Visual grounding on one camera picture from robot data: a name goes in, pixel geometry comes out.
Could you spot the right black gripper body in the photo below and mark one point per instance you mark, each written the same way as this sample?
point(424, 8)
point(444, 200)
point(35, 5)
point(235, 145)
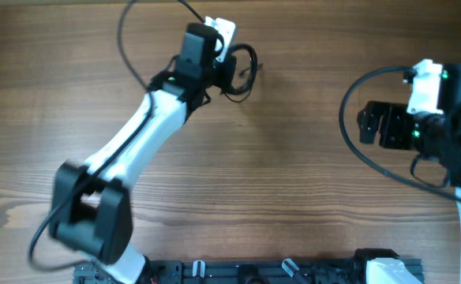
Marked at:
point(391, 125)

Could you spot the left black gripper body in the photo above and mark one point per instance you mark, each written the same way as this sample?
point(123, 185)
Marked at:
point(228, 66)

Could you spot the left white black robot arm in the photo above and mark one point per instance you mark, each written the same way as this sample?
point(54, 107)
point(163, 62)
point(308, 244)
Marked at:
point(91, 202)

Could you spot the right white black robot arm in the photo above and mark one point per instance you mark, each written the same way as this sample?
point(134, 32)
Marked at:
point(430, 124)

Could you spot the black mounting rail base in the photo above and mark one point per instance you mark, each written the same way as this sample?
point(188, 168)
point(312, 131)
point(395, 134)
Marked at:
point(322, 271)

